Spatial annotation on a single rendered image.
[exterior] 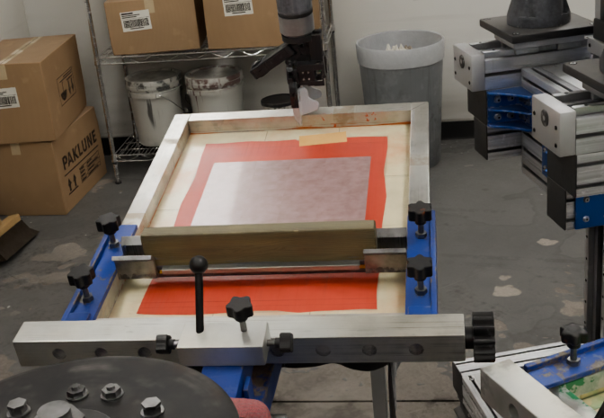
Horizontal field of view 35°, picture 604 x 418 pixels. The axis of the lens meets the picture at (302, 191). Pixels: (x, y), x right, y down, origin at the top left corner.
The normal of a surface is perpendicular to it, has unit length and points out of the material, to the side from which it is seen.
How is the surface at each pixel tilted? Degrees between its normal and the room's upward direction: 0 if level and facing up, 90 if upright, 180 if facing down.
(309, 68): 99
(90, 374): 0
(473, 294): 0
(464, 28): 90
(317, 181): 9
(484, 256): 0
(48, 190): 91
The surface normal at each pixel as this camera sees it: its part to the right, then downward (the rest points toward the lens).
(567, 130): 0.18, 0.35
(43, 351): -0.11, 0.52
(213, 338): -0.11, -0.85
